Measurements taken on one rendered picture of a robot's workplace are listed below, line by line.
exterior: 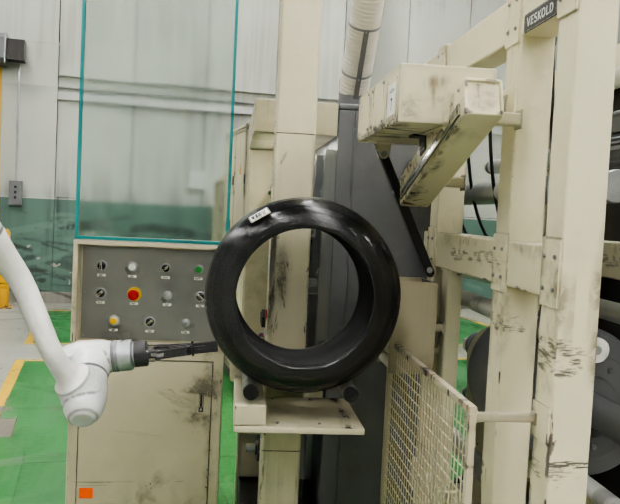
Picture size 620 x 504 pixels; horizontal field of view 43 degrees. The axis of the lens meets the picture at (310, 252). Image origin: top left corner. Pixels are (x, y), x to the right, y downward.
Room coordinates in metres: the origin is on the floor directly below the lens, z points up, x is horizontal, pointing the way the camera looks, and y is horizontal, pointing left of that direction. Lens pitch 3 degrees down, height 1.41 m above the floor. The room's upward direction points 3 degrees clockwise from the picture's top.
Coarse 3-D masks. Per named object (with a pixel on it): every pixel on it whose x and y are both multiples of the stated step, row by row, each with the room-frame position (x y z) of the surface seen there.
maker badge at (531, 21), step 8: (552, 0) 1.80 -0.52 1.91; (536, 8) 1.89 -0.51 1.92; (544, 8) 1.84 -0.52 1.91; (552, 8) 1.80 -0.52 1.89; (528, 16) 1.94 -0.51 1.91; (536, 16) 1.89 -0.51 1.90; (544, 16) 1.84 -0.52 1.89; (552, 16) 1.80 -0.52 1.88; (528, 24) 1.94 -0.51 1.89; (536, 24) 1.89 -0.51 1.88
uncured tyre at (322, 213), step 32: (256, 224) 2.14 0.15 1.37; (288, 224) 2.14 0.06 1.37; (320, 224) 2.15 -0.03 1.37; (352, 224) 2.17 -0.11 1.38; (224, 256) 2.14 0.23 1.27; (352, 256) 2.43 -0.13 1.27; (384, 256) 2.18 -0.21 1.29; (224, 288) 2.13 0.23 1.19; (384, 288) 2.17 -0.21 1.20; (224, 320) 2.13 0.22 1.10; (352, 320) 2.43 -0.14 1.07; (384, 320) 2.17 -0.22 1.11; (224, 352) 2.17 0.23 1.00; (256, 352) 2.13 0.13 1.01; (288, 352) 2.41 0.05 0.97; (320, 352) 2.42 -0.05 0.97; (352, 352) 2.16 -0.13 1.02; (288, 384) 2.15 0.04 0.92; (320, 384) 2.16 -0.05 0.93
